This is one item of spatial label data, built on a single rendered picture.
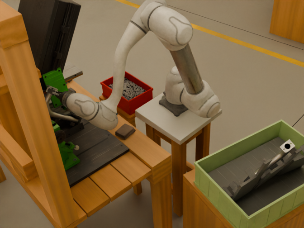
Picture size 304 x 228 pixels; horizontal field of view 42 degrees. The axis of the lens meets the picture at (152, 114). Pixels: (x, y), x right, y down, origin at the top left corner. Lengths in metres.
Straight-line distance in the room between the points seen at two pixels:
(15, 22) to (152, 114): 1.34
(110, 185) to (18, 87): 0.88
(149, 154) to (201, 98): 0.42
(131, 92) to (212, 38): 2.60
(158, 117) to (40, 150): 1.02
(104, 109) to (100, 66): 2.69
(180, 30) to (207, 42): 3.27
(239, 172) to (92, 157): 0.81
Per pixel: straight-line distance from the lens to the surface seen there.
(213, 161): 2.14
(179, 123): 2.39
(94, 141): 2.32
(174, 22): 1.79
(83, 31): 5.49
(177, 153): 2.53
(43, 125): 1.54
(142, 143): 2.26
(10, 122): 1.96
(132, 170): 2.15
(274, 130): 2.38
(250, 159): 2.27
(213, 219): 2.15
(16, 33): 1.34
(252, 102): 4.06
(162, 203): 2.42
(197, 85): 2.14
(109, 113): 2.00
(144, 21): 1.90
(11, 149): 1.83
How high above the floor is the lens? 2.45
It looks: 39 degrees down
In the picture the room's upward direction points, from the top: 4 degrees counter-clockwise
